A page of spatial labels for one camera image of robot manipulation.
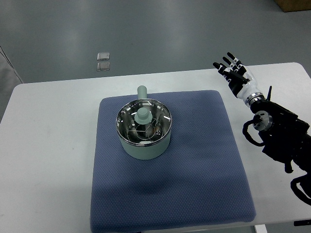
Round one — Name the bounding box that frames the wire steamer rack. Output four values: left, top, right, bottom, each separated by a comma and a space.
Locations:
126, 120, 163, 143

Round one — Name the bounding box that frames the black table bracket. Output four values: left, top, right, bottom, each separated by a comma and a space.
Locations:
294, 219, 311, 227

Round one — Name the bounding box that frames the blue quilted mat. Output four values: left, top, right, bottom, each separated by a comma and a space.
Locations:
90, 90, 256, 233

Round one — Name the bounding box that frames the upper floor outlet plate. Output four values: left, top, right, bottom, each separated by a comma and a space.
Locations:
97, 52, 110, 61

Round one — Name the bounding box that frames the cardboard box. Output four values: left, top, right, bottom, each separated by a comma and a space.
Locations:
274, 0, 311, 13

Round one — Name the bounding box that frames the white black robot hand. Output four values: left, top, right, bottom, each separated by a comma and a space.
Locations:
213, 52, 264, 107

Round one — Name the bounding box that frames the green pot with handle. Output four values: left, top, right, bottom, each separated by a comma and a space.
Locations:
118, 85, 171, 160

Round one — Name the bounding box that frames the glass lid with green knob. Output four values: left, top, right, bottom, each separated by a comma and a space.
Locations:
116, 99, 172, 147

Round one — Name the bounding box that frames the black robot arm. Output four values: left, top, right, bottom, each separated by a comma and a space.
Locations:
242, 86, 311, 205

